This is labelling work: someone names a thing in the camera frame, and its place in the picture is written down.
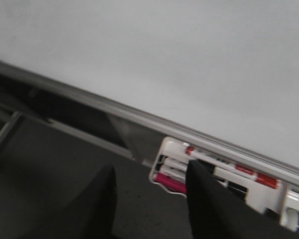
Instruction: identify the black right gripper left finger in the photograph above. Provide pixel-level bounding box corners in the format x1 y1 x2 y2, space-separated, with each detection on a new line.
37 165 117 239

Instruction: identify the whiteboard with aluminium frame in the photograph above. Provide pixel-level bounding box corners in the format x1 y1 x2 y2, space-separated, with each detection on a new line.
0 0 299 187

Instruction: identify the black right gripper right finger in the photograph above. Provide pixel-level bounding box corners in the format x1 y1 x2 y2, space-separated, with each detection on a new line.
186 160 299 239

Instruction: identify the grey metal stand frame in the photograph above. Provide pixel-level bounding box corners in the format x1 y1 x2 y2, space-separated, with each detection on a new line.
0 75 164 167

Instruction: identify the white marker with barcode label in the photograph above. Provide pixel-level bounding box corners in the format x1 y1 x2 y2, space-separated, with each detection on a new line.
283 189 299 236

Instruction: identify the pink capped marker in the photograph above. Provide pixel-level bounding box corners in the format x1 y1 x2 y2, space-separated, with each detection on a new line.
154 173 187 195

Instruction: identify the white marker black end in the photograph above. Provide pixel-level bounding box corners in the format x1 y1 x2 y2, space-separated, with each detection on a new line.
155 155 187 183

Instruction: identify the white plastic marker tray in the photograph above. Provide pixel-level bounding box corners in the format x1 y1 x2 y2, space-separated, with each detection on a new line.
149 136 287 215

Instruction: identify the black capped white marker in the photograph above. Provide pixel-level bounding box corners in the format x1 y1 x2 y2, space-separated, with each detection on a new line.
199 159 250 200

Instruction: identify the red capped white marker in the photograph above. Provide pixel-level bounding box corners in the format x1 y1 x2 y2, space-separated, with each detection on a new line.
185 145 279 189

